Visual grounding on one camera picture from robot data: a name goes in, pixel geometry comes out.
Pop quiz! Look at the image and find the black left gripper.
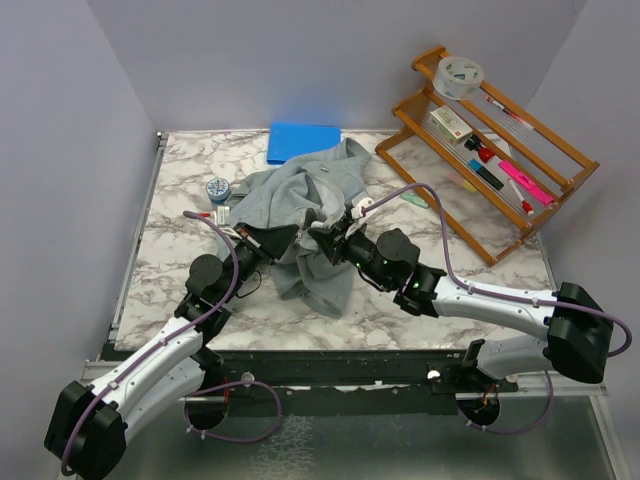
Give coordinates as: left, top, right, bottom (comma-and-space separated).
220, 222, 299, 304

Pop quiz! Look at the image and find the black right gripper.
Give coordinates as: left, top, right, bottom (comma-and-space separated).
309, 217, 394, 291

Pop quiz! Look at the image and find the grey zip-up jacket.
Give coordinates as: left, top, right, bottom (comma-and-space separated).
225, 138, 371, 318

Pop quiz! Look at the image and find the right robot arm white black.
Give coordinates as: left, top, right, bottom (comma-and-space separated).
309, 227, 613, 391

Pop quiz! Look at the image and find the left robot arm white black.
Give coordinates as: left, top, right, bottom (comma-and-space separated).
44, 222, 299, 479

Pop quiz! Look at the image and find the blue patterned round container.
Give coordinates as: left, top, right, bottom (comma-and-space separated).
205, 177, 232, 205

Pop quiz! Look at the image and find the mint green eraser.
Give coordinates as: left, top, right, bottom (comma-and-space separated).
400, 192, 429, 209

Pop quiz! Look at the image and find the blue paper sheet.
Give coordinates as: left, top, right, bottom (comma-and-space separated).
266, 122, 341, 165

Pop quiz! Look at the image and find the yellow highlighter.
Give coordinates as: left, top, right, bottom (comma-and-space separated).
462, 180, 476, 193

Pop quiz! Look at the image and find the blue black highlighter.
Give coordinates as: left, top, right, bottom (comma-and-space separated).
468, 159, 504, 191

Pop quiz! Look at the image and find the white green small box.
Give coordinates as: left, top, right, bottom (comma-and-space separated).
429, 105, 473, 146

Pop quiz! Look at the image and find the wooden two-tier rack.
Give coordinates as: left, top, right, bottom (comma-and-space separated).
376, 46, 599, 266

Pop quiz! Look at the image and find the red white marker pen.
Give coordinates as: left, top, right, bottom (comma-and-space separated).
508, 178, 534, 216

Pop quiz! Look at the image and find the pink highlighter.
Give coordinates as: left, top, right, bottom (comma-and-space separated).
499, 160, 554, 207

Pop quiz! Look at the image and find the clear tape roll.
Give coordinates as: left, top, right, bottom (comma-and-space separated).
433, 56, 485, 101

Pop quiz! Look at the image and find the red pen on top shelf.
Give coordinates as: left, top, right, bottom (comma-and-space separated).
484, 94, 534, 131

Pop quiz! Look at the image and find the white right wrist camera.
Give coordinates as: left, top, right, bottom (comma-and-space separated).
345, 192, 374, 239

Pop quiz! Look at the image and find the aluminium frame rail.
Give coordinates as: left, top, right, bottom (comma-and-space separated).
78, 362, 602, 449

